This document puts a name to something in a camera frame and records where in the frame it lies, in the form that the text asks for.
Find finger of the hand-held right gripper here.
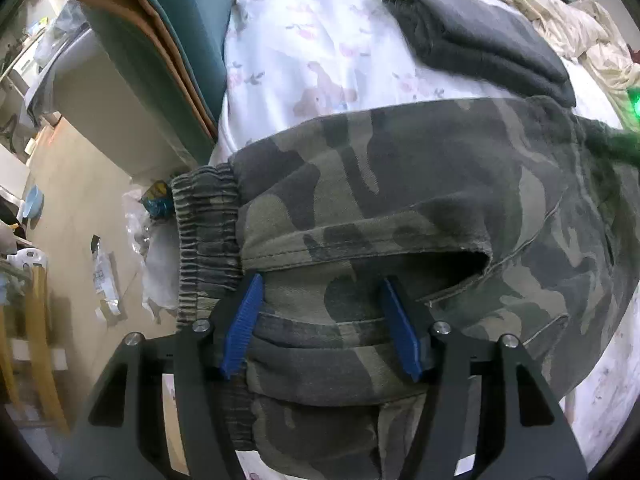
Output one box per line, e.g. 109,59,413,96
586,126,640,166

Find blue snack packet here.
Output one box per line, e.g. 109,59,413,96
142,182,175,220

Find white floral bed sheet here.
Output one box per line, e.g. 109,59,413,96
207,0,640,480

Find wooden chair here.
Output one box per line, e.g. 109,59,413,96
0,265,71,433

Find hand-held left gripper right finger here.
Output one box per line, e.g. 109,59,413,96
378,276,588,480

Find beige crumpled blanket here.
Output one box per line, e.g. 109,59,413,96
465,0,640,106

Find camouflage pants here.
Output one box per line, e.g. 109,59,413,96
170,96,640,480

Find dark grey folded garment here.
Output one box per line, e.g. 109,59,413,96
377,0,578,108

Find blue bowl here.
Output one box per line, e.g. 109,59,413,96
22,185,46,223

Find clear plastic bag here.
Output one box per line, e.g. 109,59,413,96
122,185,181,321

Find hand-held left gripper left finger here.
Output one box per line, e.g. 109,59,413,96
57,272,266,480

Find plastic wrapper on floor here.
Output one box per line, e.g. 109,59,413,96
90,235,123,318

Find white cabinet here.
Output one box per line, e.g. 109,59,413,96
25,25,188,176

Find teal and orange headboard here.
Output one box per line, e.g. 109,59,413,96
40,0,256,173

